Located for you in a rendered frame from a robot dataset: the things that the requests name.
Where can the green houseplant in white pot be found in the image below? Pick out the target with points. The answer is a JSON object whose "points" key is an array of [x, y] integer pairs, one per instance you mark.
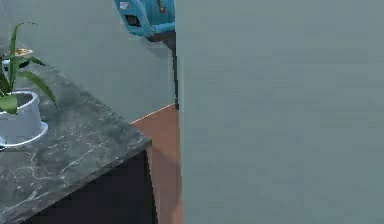
{"points": [[23, 116]]}

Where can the dark marble top counter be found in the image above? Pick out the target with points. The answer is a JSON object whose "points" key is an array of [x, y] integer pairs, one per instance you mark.
{"points": [[76, 156]]}

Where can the small brown dish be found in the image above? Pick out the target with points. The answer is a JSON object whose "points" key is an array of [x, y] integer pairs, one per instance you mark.
{"points": [[20, 51]]}

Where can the blue framed wall picture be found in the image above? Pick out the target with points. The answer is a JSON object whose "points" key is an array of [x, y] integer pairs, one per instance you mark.
{"points": [[146, 15]]}

